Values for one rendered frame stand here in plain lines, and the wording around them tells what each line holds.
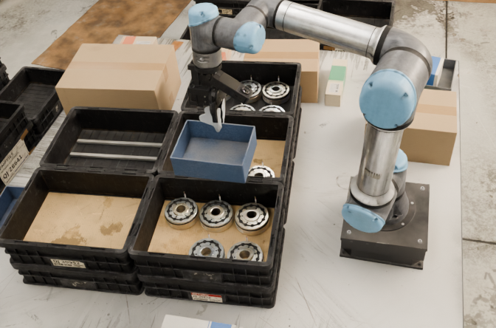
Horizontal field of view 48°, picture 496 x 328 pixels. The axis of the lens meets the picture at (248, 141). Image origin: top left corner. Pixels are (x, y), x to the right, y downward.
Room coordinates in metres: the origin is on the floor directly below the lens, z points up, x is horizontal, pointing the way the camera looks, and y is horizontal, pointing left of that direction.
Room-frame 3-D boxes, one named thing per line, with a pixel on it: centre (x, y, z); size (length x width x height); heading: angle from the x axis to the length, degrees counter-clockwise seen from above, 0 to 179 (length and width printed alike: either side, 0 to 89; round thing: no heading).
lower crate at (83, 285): (1.12, 0.52, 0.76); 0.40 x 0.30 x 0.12; 76
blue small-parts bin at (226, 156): (1.11, 0.09, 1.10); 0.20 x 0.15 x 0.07; 72
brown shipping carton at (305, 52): (1.87, -0.17, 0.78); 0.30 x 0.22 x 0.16; 78
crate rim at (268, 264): (1.02, 0.14, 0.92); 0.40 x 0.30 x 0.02; 76
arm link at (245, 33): (1.18, -0.02, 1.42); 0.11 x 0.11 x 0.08; 56
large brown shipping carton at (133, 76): (1.87, 0.49, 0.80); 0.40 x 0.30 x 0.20; 77
